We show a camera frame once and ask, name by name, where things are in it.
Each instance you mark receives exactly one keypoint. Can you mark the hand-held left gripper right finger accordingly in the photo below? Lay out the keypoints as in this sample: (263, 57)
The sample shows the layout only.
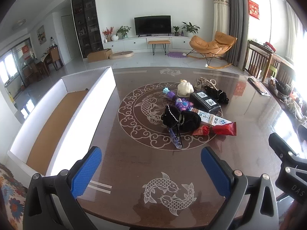
(213, 170)

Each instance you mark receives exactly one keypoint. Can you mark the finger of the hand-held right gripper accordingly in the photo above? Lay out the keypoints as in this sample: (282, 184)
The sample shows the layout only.
(283, 148)

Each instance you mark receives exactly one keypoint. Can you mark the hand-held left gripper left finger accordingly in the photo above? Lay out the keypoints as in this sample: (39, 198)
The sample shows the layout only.
(86, 170)

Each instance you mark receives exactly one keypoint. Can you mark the red snack packet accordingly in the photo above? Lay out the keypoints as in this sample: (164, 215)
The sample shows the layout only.
(223, 129)

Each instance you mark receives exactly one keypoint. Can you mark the black rimless glasses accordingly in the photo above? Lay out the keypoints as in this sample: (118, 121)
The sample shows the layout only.
(177, 143)

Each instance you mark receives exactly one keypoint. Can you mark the black velvet pouch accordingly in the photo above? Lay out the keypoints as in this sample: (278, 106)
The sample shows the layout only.
(215, 95)
(190, 122)

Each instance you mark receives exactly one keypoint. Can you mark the white medicine box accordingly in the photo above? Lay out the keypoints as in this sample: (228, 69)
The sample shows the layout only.
(206, 117)

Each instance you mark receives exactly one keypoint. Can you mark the white cardboard box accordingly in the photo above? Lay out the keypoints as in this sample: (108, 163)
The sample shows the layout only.
(55, 124)

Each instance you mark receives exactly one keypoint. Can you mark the black pouch with bead trim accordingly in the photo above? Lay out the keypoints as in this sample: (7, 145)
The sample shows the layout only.
(170, 116)

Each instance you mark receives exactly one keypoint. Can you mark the black box with white label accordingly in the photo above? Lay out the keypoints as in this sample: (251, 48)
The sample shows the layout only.
(203, 100)

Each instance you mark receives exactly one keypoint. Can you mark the purple lobster toy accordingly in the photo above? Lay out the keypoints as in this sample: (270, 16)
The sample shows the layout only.
(183, 104)

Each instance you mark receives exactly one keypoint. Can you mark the cream plush toy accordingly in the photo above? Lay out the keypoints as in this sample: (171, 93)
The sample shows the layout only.
(184, 88)

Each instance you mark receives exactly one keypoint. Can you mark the purple carrot toy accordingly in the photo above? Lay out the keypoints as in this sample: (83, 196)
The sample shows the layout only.
(170, 94)

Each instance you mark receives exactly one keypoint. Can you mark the brown patterned wooden desktop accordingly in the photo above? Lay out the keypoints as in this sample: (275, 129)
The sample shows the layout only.
(251, 124)

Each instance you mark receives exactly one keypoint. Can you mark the pile of assorted bags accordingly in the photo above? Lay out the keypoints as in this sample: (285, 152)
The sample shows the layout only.
(285, 93)

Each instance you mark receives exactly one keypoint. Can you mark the dark flat packet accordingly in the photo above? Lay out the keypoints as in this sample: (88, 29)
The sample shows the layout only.
(259, 86)

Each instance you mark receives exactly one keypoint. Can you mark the green plastic stool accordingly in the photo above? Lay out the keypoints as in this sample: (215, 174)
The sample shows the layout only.
(274, 69)

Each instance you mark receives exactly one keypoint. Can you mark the floral printed blanket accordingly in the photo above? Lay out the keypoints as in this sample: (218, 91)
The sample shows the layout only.
(10, 196)

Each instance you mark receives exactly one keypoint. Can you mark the dark wooden chair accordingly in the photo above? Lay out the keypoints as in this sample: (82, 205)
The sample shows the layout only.
(256, 57)

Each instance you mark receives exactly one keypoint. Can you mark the red cloth item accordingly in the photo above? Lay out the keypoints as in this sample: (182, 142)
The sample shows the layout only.
(269, 46)

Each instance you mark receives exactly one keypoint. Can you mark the wooden dining table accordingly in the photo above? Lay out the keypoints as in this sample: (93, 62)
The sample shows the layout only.
(45, 63)

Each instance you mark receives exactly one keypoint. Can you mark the brown cardboard box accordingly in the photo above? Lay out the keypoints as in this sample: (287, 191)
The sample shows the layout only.
(98, 55)

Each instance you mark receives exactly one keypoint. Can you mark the brown dining chair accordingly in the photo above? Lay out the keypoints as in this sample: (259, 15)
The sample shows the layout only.
(55, 56)

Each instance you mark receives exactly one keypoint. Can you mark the round beige floor cushion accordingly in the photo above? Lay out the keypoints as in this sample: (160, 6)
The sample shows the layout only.
(121, 55)

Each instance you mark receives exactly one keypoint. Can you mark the white sheer curtain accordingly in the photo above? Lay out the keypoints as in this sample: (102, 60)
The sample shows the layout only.
(296, 28)

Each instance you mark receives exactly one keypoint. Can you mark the purple floor mat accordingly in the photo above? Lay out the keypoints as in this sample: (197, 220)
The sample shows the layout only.
(176, 54)

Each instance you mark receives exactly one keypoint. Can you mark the orange rocking chair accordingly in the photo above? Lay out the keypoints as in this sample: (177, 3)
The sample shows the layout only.
(203, 44)

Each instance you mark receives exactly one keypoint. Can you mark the white television cabinet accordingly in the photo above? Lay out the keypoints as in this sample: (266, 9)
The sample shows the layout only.
(129, 43)

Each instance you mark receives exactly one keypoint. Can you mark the white door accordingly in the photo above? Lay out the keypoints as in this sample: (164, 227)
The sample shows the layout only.
(66, 37)

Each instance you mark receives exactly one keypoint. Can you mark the white round vase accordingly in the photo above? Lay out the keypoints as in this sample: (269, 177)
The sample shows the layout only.
(114, 37)

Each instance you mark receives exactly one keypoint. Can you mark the red paper sign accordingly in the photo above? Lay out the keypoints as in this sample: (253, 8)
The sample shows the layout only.
(25, 49)

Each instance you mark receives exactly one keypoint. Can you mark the wooden bench with metal legs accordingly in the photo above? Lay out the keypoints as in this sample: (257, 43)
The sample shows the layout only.
(158, 42)

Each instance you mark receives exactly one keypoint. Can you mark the grey curtain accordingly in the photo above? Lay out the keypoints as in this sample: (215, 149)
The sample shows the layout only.
(237, 16)

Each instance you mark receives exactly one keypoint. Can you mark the red flowers in vase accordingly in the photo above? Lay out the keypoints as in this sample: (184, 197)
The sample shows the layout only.
(108, 32)

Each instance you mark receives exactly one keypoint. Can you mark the large leafy potted plant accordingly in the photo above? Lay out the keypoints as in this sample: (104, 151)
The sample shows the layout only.
(190, 28)

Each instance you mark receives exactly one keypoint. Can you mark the green plant in glass vase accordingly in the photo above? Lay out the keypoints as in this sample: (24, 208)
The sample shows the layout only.
(123, 31)

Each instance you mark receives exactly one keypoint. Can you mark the small potted plant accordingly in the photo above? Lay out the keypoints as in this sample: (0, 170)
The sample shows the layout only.
(176, 30)

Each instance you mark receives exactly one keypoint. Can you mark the covered standing air conditioner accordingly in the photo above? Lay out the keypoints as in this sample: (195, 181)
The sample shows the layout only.
(220, 16)

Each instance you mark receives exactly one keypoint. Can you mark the dark glass display cabinet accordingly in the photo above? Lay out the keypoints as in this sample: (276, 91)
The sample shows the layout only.
(86, 21)

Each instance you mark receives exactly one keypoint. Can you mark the black television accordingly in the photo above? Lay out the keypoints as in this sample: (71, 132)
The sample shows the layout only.
(153, 25)

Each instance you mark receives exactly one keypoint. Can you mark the round ceiling lamp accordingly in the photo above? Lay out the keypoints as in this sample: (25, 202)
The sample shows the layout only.
(18, 25)

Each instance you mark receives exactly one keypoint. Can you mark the red wall hanging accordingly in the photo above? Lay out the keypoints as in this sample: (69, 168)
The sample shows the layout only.
(254, 9)

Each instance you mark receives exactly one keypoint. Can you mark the framed wall painting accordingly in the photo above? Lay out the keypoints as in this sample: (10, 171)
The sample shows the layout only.
(41, 34)

